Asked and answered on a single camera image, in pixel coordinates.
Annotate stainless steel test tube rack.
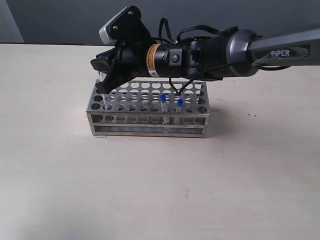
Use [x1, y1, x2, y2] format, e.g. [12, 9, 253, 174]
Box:
[86, 80, 211, 138]

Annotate blue-capped tube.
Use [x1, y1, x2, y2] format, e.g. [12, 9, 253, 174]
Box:
[96, 71, 110, 110]
[174, 98, 184, 125]
[160, 94, 170, 124]

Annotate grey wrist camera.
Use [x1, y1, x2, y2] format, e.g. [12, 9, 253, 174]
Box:
[98, 6, 129, 45]

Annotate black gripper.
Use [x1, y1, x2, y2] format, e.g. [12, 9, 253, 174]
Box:
[90, 24, 198, 94]

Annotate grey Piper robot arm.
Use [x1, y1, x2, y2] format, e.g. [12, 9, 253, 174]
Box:
[90, 19, 320, 94]

